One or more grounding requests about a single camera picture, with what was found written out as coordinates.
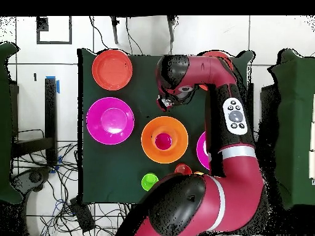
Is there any orange large bowl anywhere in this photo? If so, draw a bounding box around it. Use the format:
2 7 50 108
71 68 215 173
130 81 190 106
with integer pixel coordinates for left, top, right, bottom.
140 116 189 165

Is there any crimson plastic cup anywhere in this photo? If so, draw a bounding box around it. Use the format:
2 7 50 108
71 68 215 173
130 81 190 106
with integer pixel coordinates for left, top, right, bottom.
154 132 173 151

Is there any red shallow bowl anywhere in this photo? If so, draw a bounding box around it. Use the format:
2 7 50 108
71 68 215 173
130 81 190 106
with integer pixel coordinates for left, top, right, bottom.
197 50 234 92
91 49 134 92

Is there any dark green tablecloth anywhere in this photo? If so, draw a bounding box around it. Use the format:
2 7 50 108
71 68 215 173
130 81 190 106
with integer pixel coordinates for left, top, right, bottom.
77 47 255 207

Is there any pink large bowl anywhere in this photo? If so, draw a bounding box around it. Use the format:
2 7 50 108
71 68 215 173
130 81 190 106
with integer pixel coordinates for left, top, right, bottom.
86 96 135 146
196 131 212 171

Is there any red-orange plastic cup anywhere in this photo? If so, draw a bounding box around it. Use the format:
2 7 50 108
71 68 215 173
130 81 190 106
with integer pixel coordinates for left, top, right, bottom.
173 163 193 176

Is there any black stand leg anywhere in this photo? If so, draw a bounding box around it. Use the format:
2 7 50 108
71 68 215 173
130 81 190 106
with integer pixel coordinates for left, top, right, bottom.
110 15 119 45
167 15 176 42

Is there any green plastic cup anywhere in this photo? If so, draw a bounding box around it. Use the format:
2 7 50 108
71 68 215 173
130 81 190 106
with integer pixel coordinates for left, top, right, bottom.
140 172 160 192

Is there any blue tape strip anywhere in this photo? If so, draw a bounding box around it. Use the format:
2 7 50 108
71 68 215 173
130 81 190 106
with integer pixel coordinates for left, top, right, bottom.
46 75 60 94

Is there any green cloth covered table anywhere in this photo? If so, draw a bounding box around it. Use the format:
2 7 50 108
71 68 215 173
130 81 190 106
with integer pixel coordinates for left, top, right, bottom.
0 41 24 205
267 48 315 210

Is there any black power box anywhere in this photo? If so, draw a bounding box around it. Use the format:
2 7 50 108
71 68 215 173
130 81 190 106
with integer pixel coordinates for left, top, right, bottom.
69 197 96 234

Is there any black cable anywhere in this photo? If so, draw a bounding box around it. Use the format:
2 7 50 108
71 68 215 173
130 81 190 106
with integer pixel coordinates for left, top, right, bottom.
89 15 115 55

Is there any tangle of black cables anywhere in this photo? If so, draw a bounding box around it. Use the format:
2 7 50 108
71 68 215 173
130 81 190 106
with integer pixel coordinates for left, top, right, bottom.
12 128 131 236

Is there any black frame stand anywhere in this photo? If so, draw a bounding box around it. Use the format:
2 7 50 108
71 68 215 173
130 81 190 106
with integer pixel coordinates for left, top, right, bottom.
10 77 58 168

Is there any black pedestal foot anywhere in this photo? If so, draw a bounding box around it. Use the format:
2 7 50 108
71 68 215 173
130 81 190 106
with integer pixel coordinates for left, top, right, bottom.
10 166 53 193

